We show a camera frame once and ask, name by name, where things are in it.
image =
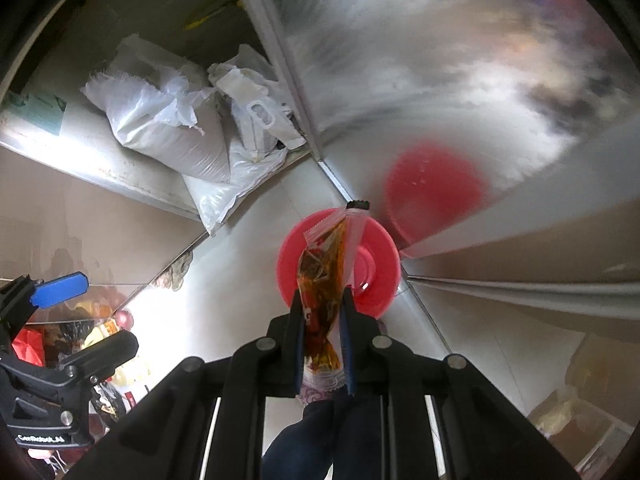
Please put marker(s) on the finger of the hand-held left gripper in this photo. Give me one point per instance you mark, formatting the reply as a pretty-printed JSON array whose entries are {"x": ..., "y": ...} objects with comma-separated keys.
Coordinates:
[
  {"x": 105, "y": 352},
  {"x": 60, "y": 287}
]

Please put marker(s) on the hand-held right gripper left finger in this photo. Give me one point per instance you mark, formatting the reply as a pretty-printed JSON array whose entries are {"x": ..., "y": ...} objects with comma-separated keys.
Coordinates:
[{"x": 301, "y": 350}]

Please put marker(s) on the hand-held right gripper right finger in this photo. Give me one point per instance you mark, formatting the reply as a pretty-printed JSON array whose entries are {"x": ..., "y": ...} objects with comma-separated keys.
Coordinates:
[{"x": 348, "y": 350}]

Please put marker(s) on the clear snack packet brown contents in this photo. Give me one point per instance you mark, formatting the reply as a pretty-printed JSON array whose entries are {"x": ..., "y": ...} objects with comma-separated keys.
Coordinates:
[{"x": 322, "y": 270}]

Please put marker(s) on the person's leg in jeans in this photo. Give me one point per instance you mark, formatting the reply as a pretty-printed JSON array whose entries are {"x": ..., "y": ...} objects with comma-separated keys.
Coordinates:
[{"x": 300, "y": 440}]

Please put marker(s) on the small white woven sack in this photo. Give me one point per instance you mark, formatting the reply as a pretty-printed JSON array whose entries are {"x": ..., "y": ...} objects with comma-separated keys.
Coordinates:
[{"x": 220, "y": 200}]

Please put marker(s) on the teal paper sheet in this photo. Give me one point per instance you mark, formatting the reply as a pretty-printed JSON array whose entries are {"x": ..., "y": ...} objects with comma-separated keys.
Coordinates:
[{"x": 40, "y": 110}]

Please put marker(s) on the yellow stick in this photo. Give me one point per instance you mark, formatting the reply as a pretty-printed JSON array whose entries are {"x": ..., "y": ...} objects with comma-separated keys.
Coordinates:
[{"x": 200, "y": 21}]

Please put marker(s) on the stainless steel cabinet door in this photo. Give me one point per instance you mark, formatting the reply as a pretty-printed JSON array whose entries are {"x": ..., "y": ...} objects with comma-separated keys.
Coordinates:
[{"x": 400, "y": 35}]

